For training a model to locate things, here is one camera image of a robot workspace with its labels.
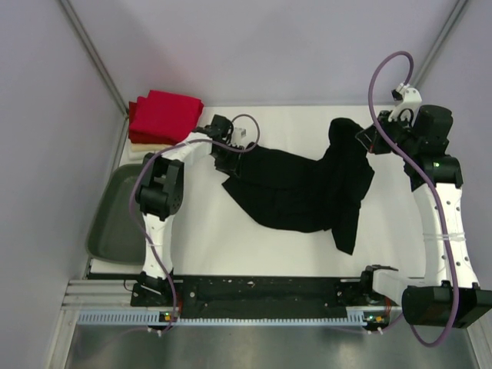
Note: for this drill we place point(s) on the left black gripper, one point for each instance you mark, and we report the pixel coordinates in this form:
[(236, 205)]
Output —
[(230, 167)]

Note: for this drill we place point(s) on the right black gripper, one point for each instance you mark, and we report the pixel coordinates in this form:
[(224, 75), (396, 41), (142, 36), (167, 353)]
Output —
[(371, 136)]

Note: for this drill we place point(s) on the black t shirt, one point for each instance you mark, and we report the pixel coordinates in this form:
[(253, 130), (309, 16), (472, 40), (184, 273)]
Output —
[(288, 192)]

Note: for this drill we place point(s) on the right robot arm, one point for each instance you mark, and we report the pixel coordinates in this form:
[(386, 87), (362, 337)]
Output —
[(449, 289)]

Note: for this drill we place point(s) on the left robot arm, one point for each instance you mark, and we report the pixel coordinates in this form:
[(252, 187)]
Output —
[(159, 190)]

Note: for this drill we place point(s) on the folded red t shirt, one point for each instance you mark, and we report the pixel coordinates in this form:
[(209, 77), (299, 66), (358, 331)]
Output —
[(163, 118)]

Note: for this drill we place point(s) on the folded beige t shirt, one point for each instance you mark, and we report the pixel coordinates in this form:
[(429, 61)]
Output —
[(138, 151)]

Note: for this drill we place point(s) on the grey plastic bin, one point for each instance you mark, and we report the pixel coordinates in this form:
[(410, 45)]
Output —
[(114, 235)]

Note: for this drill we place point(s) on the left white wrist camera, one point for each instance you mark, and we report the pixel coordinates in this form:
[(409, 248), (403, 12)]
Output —
[(238, 136)]

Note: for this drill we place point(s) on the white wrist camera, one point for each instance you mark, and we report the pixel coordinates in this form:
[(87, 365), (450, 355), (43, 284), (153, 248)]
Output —
[(238, 136), (407, 103)]

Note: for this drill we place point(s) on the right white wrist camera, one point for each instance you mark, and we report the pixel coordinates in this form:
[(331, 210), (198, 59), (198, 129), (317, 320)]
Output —
[(407, 103)]

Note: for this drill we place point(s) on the right aluminium frame post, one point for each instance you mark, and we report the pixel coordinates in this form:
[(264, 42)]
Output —
[(451, 23)]

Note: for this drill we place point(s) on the aluminium frame post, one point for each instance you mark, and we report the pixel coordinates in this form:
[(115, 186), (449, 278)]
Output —
[(91, 51), (451, 23)]

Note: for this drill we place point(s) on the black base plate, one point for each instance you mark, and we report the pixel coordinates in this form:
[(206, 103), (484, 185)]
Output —
[(256, 297)]

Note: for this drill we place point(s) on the blue slotted cable duct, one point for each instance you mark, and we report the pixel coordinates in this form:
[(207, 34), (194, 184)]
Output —
[(351, 317)]

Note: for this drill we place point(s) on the left aluminium frame post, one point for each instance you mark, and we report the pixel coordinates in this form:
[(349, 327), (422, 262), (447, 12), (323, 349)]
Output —
[(91, 51)]

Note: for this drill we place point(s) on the aluminium front rail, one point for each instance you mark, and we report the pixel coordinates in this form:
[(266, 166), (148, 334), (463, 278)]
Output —
[(97, 294)]

